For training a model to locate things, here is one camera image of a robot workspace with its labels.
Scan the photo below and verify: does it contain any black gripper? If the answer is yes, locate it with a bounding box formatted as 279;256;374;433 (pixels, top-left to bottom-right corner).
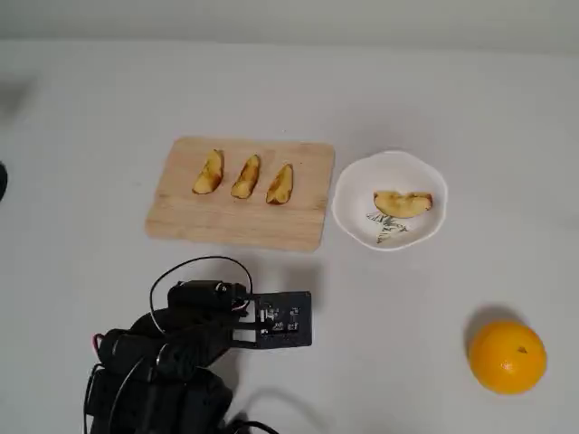
166;278;251;317

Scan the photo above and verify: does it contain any wooden cutting board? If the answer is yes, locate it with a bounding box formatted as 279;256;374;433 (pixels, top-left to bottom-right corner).
144;136;337;252

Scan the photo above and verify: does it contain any apple slice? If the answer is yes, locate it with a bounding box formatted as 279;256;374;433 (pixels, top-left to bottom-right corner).
265;163;295;206
230;154;262;201
373;190;434;219
192;148;225;196

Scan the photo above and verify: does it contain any white ceramic bowl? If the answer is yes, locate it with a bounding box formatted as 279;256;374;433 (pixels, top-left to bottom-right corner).
331;149;450;252

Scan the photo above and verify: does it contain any thin black looped cable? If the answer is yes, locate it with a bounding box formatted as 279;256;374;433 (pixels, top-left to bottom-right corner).
149;256;253;338

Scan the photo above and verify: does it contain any orange fruit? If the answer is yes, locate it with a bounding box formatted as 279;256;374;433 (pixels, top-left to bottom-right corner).
468;319;548;396

